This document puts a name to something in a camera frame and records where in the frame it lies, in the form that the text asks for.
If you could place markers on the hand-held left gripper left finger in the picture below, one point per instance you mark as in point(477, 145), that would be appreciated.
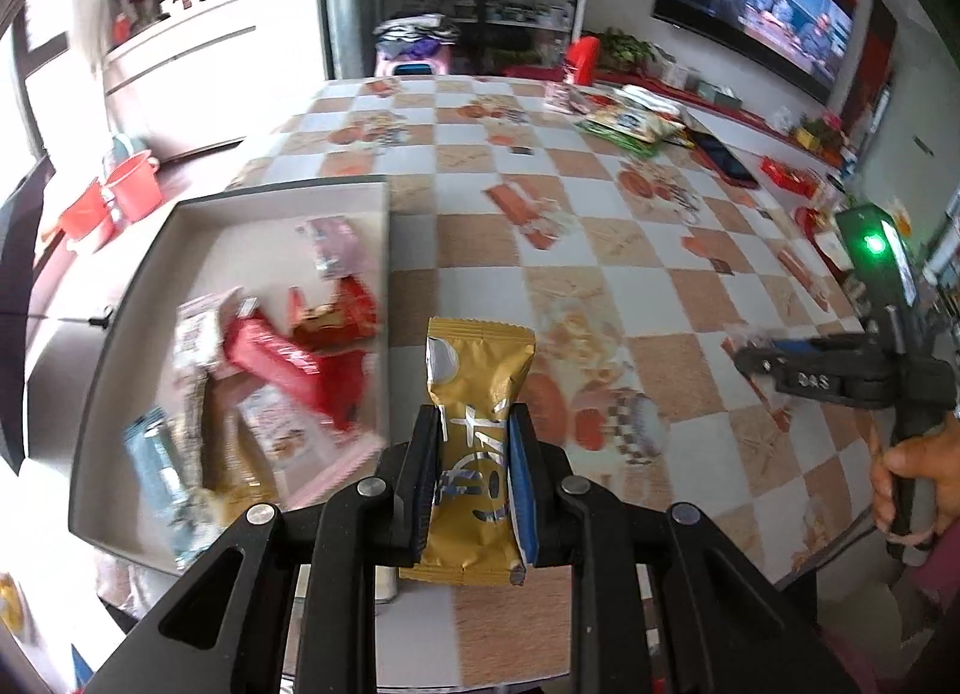
point(424, 491)

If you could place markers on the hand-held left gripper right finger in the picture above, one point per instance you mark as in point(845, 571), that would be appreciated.
point(523, 491)

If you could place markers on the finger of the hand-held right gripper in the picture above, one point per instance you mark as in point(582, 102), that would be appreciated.
point(832, 347)
point(825, 379)

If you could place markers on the large pink snack packet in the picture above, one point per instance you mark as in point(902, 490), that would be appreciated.
point(300, 439)

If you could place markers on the long red snack packet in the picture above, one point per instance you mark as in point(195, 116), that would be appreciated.
point(300, 368)

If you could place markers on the red gold-print snack packet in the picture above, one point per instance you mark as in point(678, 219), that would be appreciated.
point(330, 319)

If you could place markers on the small pink snack packet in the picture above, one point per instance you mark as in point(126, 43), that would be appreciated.
point(334, 248)

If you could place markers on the grey cardboard box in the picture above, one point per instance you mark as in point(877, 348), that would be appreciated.
point(225, 236)

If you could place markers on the person's right hand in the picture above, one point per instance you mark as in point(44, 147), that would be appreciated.
point(941, 461)

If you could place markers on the white red side table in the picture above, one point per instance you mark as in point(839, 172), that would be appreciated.
point(825, 244)

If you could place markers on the flat red box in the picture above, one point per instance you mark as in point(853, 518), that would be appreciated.
point(787, 177)

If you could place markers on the colourful goods pile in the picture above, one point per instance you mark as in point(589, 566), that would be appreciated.
point(821, 135)

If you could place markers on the brown gold snack packet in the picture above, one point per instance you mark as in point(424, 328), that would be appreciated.
point(236, 461)

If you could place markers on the white red low cabinet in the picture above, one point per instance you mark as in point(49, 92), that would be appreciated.
point(750, 120)

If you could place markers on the green tissue box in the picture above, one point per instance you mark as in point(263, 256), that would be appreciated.
point(720, 93)

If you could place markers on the yellow black snack packet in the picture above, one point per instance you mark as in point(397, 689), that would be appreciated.
point(679, 139)

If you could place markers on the person's pink clothing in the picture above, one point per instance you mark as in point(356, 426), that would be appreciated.
point(930, 604)

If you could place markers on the light blue snack packet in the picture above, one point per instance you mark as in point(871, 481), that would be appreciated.
point(157, 484)

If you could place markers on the white pink snack packet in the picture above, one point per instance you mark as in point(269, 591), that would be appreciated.
point(199, 334)

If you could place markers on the white boxes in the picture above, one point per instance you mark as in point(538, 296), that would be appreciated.
point(679, 72)

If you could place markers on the cream green snack packet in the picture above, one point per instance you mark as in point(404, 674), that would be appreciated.
point(637, 120)

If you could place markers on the green potted plant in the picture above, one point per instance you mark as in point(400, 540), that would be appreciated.
point(626, 48)

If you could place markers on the pink red snack packet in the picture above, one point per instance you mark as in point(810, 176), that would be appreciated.
point(568, 98)

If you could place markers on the red container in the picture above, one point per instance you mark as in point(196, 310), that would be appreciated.
point(581, 60)

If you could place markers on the red plastic bucket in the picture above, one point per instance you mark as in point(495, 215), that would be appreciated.
point(86, 218)
point(135, 188)

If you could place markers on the purple stool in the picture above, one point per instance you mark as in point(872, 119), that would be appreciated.
point(416, 57)

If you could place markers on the striped cloth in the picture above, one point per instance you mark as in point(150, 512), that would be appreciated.
point(416, 28)

